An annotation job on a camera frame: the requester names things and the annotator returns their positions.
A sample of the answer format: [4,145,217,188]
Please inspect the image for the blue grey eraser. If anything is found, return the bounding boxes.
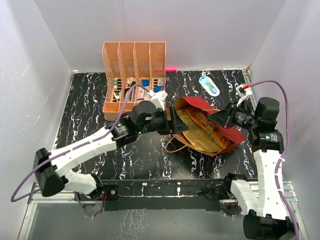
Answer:
[153,85,164,93]
[141,78,150,87]

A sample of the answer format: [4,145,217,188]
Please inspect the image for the white red small box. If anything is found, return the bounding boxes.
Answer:
[157,77,165,86]

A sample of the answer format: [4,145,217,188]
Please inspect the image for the white red label packet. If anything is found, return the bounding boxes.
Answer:
[136,87,150,102]

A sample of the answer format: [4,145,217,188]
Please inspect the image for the orange snack packet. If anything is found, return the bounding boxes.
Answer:
[188,111,235,149]

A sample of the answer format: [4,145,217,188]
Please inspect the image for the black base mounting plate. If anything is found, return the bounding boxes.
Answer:
[102,179,241,215]

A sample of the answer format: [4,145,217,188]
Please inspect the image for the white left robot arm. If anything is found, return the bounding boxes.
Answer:
[34,100,189,200]

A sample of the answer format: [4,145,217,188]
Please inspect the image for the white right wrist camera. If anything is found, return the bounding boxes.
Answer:
[236,84,253,107]

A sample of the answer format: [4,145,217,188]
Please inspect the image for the grey black stapler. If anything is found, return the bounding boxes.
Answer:
[124,83,135,102]

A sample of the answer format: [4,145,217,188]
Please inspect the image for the blue grey eraser back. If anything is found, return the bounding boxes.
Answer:
[141,78,150,87]

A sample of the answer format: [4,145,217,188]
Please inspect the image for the peach plastic desk organizer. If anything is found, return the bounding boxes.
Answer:
[102,41,166,121]

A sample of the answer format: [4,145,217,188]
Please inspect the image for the red brown paper bag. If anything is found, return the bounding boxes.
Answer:
[164,96,245,157]

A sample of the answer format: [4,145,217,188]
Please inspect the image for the gold snack packet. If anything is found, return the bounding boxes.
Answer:
[177,109,222,153]

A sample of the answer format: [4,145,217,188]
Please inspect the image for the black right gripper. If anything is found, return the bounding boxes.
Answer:
[207,99,259,131]

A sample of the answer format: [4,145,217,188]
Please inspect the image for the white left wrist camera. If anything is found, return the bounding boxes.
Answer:
[148,90,168,110]

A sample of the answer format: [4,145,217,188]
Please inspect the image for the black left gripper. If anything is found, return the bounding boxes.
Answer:
[137,106,189,136]

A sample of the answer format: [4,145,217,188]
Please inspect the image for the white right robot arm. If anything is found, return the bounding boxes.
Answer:
[207,97,299,240]

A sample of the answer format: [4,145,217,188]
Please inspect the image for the blue grey eraser right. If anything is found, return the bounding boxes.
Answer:
[153,85,164,93]

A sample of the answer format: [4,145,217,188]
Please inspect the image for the blue white packaged item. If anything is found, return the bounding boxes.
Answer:
[199,76,220,97]

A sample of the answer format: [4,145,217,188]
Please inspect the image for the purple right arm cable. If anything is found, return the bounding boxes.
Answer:
[249,79,300,240]

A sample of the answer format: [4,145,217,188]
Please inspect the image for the white glue stick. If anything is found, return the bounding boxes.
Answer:
[114,78,119,90]

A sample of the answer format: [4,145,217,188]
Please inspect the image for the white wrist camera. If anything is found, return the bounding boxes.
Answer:
[148,90,168,110]
[236,84,253,107]

